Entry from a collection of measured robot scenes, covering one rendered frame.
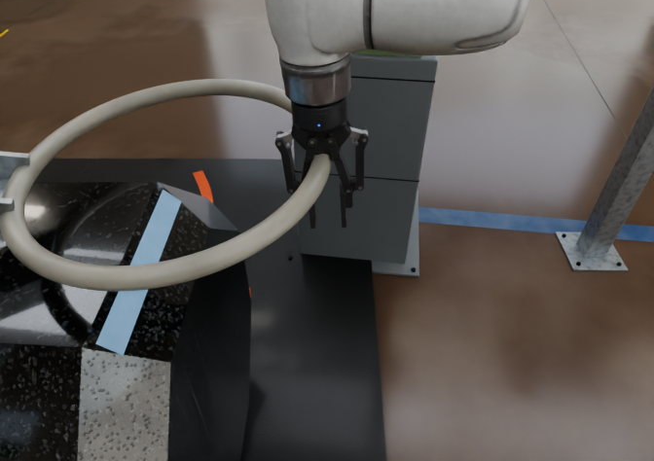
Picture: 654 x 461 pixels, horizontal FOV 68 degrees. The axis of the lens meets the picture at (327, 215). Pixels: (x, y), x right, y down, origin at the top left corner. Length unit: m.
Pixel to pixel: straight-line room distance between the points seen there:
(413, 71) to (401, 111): 0.12
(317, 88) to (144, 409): 0.48
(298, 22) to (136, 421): 0.55
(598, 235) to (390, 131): 0.91
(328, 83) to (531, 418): 1.22
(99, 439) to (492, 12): 0.68
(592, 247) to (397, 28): 1.59
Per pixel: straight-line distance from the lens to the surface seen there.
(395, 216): 1.66
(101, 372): 0.71
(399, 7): 0.54
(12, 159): 0.87
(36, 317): 0.75
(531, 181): 2.37
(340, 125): 0.68
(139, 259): 0.79
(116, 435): 0.74
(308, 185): 0.65
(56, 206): 0.91
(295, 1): 0.57
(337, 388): 1.51
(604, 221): 1.95
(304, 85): 0.61
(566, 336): 1.80
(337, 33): 0.57
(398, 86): 1.39
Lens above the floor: 1.34
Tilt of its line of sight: 42 degrees down
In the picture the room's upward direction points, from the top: straight up
